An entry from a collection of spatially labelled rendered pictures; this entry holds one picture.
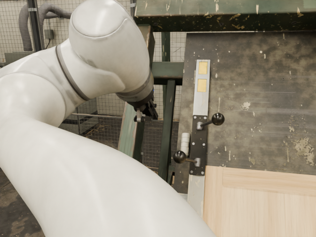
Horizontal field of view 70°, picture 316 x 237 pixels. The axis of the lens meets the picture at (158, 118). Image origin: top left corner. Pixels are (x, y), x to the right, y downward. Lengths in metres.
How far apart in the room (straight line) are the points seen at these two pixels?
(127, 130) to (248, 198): 0.45
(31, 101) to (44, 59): 0.08
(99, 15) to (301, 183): 0.73
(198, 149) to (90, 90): 0.47
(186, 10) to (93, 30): 0.66
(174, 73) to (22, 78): 0.69
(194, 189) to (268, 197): 0.22
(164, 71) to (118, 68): 0.62
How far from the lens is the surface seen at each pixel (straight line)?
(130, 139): 0.80
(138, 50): 0.36
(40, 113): 0.34
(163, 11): 0.96
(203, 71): 0.86
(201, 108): 0.80
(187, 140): 0.79
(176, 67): 0.96
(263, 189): 0.81
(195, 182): 0.76
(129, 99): 0.48
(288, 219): 0.83
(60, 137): 0.17
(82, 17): 0.34
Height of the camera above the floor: 1.73
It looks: 17 degrees down
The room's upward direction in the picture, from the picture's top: straight up
